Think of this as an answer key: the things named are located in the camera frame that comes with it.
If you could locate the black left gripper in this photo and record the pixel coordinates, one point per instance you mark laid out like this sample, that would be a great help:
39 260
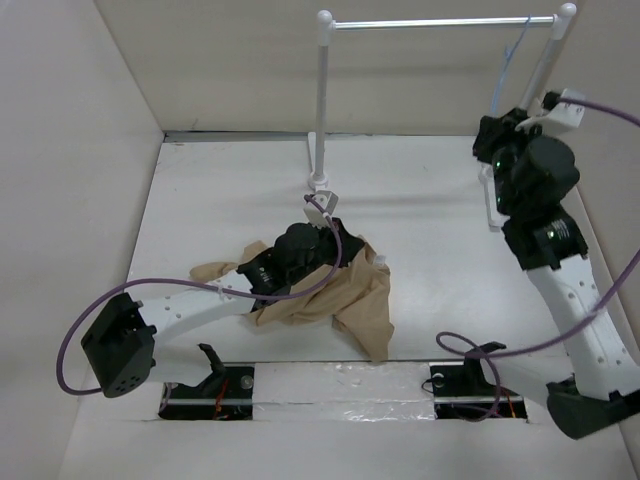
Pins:
351 245

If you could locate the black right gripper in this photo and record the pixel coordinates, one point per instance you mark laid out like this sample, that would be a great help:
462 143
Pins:
495 129

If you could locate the beige t shirt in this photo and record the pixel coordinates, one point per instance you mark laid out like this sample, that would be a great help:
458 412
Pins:
356 298

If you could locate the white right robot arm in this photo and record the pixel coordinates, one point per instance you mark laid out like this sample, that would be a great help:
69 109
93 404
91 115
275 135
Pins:
599 387

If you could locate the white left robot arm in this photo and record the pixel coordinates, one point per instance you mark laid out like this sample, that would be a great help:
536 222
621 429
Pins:
123 343

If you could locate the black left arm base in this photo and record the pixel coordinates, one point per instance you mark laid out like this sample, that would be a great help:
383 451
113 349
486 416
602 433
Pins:
225 394

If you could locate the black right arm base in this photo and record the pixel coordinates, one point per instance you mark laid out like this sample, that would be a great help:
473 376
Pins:
460 391

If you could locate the white clothes rack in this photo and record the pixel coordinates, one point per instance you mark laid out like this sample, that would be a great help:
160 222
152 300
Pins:
427 76

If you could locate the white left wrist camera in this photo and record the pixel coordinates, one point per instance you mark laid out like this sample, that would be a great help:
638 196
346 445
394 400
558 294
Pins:
319 206

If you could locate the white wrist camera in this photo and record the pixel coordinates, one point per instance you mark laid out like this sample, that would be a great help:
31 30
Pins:
319 206
555 117

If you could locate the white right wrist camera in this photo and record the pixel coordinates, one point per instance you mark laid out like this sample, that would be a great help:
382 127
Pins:
555 117

